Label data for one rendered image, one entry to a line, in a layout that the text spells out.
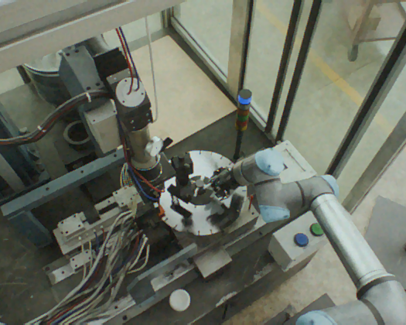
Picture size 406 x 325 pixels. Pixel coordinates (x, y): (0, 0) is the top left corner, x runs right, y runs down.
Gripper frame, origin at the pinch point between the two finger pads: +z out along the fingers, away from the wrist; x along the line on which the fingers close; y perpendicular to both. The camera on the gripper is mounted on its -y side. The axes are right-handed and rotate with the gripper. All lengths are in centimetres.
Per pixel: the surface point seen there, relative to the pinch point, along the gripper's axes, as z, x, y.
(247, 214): 4.4, 17.8, -6.8
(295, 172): -6.0, 17.6, -28.9
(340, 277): 47, 97, -59
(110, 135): -24.9, -31.3, 29.9
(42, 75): 30, -69, 9
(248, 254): 10.4, 30.4, -0.4
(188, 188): -8.0, -6.2, 12.6
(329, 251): 51, 86, -68
